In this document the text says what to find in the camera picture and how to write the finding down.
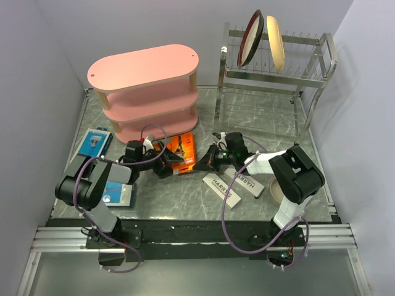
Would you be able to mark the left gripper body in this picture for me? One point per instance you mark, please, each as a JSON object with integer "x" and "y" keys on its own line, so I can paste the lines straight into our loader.
{"x": 157, "y": 164}

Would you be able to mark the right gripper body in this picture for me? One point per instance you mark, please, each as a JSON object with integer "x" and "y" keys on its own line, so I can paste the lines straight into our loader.
{"x": 223, "y": 157}

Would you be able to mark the orange Gillette box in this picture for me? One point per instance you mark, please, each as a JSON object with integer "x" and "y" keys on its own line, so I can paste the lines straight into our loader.
{"x": 183, "y": 146}

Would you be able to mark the pink three-tier shelf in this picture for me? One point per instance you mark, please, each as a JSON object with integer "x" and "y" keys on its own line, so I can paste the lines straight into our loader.
{"x": 149, "y": 91}

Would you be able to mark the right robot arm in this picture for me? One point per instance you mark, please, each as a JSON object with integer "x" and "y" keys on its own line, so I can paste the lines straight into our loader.
{"x": 296, "y": 174}

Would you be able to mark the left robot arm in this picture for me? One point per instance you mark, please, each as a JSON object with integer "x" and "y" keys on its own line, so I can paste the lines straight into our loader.
{"x": 82, "y": 184}

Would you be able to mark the white Harry's box right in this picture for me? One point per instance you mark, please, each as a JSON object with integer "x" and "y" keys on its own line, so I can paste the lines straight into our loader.
{"x": 249, "y": 184}

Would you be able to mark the white harry's box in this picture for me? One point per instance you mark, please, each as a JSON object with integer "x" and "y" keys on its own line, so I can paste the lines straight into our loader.
{"x": 249, "y": 184}
{"x": 219, "y": 187}

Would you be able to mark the white Harry's box left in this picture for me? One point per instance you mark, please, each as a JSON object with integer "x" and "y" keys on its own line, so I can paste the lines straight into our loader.
{"x": 219, "y": 187}

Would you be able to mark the blue Harry's razor box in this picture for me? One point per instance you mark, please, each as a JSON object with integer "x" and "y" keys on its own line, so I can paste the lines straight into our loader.
{"x": 119, "y": 195}

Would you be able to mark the beige bowl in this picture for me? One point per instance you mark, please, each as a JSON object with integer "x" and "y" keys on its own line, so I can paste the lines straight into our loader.
{"x": 275, "y": 191}

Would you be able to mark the metal dish rack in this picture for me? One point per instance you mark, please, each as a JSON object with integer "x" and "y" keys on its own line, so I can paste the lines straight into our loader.
{"x": 258, "y": 99}

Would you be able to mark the blue razor box upper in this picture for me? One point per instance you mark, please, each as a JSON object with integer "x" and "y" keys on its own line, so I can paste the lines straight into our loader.
{"x": 94, "y": 143}

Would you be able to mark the dark red plate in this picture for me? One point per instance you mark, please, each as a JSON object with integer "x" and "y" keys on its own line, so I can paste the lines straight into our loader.
{"x": 251, "y": 39}

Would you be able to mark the cream yellow plate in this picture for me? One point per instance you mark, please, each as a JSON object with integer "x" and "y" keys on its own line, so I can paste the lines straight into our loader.
{"x": 276, "y": 43}

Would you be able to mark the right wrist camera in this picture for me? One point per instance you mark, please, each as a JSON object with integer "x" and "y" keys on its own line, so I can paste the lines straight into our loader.
{"x": 220, "y": 138}

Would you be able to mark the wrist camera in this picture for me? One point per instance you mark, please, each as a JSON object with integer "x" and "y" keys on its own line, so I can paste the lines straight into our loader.
{"x": 220, "y": 138}
{"x": 147, "y": 142}

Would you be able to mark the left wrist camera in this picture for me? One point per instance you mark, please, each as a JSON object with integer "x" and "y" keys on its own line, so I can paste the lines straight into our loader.
{"x": 147, "y": 142}

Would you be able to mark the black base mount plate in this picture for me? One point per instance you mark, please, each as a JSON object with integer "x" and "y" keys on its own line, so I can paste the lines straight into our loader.
{"x": 193, "y": 239}

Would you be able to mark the aluminium rail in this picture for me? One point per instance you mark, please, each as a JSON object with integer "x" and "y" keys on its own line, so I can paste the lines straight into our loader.
{"x": 71, "y": 240}

